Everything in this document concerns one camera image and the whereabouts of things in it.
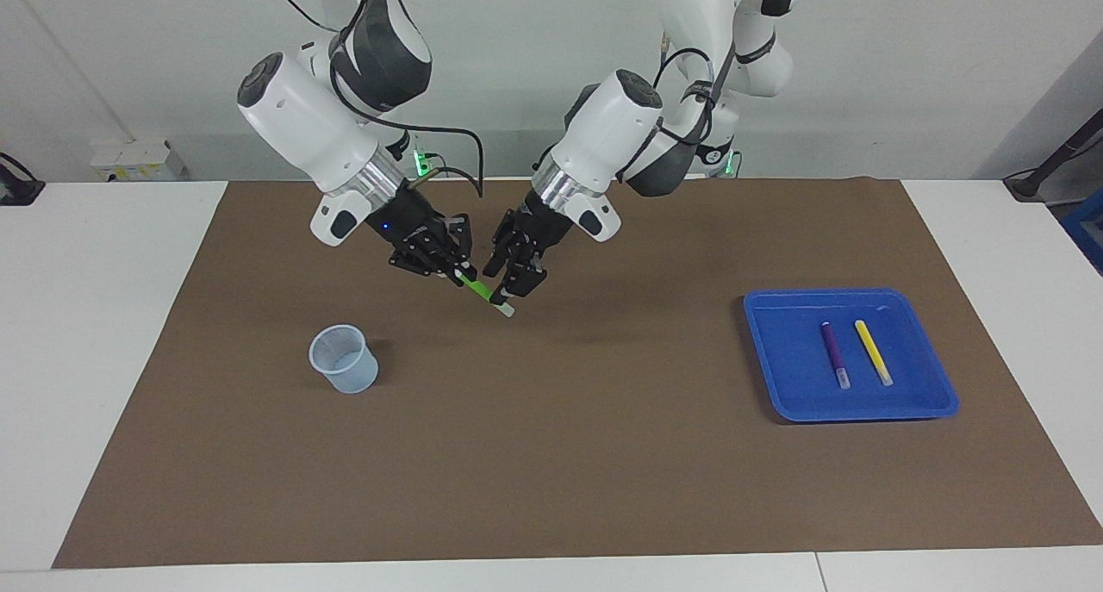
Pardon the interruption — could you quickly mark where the translucent plastic cup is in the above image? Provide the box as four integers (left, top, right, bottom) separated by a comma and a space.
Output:
308, 323, 380, 395

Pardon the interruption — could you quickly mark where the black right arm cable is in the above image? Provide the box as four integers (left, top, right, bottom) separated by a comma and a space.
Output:
259, 0, 485, 199

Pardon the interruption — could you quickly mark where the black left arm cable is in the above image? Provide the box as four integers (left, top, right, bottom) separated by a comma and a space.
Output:
633, 47, 735, 184

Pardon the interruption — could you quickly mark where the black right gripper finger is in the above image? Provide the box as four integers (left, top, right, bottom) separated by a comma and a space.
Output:
389, 252, 455, 283
448, 215, 475, 271

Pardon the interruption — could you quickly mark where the black clamp mount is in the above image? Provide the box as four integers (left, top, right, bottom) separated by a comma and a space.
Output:
0, 151, 46, 207

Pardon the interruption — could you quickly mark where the purple pen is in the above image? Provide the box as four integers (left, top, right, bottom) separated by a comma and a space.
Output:
819, 321, 852, 390

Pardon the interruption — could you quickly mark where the yellow pen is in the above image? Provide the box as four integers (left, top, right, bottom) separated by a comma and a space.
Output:
854, 319, 894, 387

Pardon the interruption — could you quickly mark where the blue plastic tray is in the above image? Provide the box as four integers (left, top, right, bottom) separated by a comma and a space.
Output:
743, 288, 960, 424

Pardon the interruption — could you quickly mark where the black stand pole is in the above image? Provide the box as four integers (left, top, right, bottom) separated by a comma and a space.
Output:
1004, 109, 1103, 203

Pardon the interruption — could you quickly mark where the brown table mat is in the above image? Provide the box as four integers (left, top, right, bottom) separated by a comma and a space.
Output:
52, 177, 1103, 570

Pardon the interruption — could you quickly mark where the blue crate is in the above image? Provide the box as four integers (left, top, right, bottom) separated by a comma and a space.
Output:
1060, 187, 1103, 276

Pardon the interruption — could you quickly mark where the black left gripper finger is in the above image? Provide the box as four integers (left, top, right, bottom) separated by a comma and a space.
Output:
504, 260, 547, 305
483, 230, 511, 278

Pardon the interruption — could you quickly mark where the green pen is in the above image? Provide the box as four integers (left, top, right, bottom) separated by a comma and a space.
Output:
455, 269, 516, 319

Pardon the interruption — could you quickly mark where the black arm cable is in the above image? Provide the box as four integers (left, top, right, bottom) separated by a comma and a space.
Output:
259, 0, 485, 199
633, 47, 735, 184

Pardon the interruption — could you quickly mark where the white wall socket box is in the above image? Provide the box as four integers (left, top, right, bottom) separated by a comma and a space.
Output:
90, 140, 186, 183

